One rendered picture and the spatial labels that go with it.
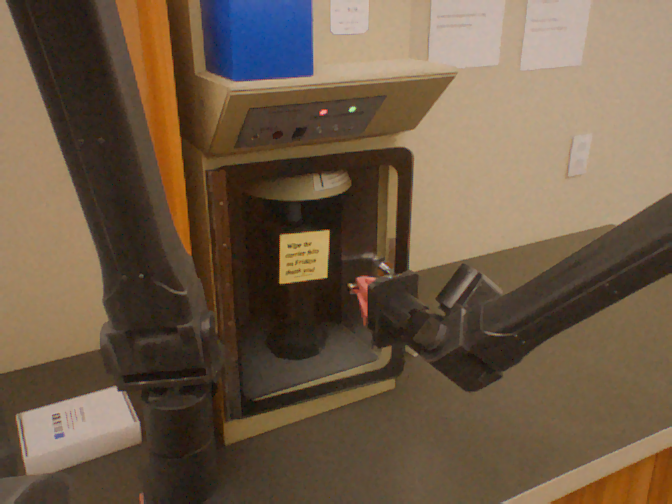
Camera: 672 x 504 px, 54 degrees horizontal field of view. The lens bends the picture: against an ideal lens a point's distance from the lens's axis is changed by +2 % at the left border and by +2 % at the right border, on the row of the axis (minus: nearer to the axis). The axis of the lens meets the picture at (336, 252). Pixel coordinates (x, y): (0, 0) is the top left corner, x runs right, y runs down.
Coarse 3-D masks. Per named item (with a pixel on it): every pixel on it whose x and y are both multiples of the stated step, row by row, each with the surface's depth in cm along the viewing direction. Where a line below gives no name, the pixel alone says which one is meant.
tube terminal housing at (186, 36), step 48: (192, 0) 78; (384, 0) 90; (192, 48) 79; (336, 48) 89; (384, 48) 92; (192, 96) 83; (192, 144) 87; (336, 144) 94; (384, 144) 98; (192, 192) 92; (192, 240) 97; (384, 384) 115; (240, 432) 103
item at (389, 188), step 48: (240, 192) 87; (288, 192) 90; (336, 192) 93; (384, 192) 97; (240, 240) 90; (336, 240) 96; (384, 240) 100; (240, 288) 92; (288, 288) 96; (336, 288) 99; (240, 336) 95; (288, 336) 99; (336, 336) 102; (240, 384) 98; (288, 384) 102; (336, 384) 106
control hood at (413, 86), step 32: (320, 64) 88; (352, 64) 88; (384, 64) 88; (416, 64) 87; (224, 96) 73; (256, 96) 74; (288, 96) 76; (320, 96) 79; (352, 96) 81; (416, 96) 87; (224, 128) 78; (384, 128) 92
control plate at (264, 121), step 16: (384, 96) 84; (256, 112) 77; (272, 112) 78; (288, 112) 79; (304, 112) 81; (336, 112) 83; (352, 112) 85; (368, 112) 86; (256, 128) 80; (272, 128) 81; (288, 128) 83; (352, 128) 89; (240, 144) 82; (256, 144) 84; (272, 144) 85
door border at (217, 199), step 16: (224, 176) 85; (208, 192) 85; (224, 192) 86; (224, 208) 87; (224, 224) 88; (224, 240) 89; (224, 256) 90; (224, 272) 90; (224, 288) 91; (224, 304) 92; (224, 320) 93; (224, 336) 94; (224, 368) 95; (224, 400) 98; (240, 400) 99; (240, 416) 100
